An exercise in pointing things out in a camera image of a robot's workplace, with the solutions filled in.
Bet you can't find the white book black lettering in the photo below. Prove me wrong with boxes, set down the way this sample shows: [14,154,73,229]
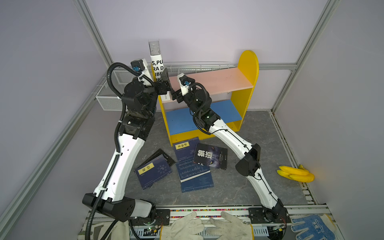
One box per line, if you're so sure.
[149,41,171,102]

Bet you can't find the black wolf cover book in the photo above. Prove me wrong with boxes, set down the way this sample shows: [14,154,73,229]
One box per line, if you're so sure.
[194,143,228,170]

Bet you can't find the blue book with barcode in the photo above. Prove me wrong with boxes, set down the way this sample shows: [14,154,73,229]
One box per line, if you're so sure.
[176,157,211,183]

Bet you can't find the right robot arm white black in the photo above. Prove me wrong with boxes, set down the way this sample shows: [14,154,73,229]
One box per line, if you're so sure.
[171,73,288,223]

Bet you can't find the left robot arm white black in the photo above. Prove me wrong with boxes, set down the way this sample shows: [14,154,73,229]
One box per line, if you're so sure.
[83,59,171,240]

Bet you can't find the yellow shelf pink blue boards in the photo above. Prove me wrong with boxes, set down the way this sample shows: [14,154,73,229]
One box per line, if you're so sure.
[159,50,260,145]

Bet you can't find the white mesh basket left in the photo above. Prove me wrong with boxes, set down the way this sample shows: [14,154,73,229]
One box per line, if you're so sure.
[96,68,134,112]

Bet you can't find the blue book yellow label top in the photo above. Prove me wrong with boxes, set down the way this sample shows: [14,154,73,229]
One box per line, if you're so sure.
[174,138,200,162]

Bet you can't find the dark blue book left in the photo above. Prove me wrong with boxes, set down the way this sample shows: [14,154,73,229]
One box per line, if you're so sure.
[135,156,172,190]

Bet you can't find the blue bottom book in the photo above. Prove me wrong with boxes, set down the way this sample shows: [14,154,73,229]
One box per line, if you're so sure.
[181,173,214,193]

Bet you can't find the white work glove centre left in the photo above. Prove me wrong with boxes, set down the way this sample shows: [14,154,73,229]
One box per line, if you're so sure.
[160,212,205,240]

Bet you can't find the white work glove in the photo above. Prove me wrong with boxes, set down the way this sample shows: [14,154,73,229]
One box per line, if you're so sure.
[206,211,254,240]
[160,212,205,240]

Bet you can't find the yellow bananas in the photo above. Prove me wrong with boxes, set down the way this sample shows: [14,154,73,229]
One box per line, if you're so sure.
[277,165,315,183]

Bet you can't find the white work glove centre right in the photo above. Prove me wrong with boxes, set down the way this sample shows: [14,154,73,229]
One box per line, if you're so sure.
[206,211,254,240]

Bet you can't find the white glove far left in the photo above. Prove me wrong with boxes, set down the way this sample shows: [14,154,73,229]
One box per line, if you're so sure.
[90,222,130,240]

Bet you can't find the blue dotted glove right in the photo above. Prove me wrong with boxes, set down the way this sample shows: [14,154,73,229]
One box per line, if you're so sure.
[291,214,336,240]

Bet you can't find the white wire rack rear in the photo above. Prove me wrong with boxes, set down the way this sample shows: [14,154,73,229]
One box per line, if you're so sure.
[140,61,238,94]

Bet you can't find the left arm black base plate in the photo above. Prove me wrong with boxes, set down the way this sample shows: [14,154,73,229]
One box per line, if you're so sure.
[130,209,171,226]

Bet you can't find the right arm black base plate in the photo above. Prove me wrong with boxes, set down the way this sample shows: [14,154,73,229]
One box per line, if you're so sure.
[248,207,291,224]

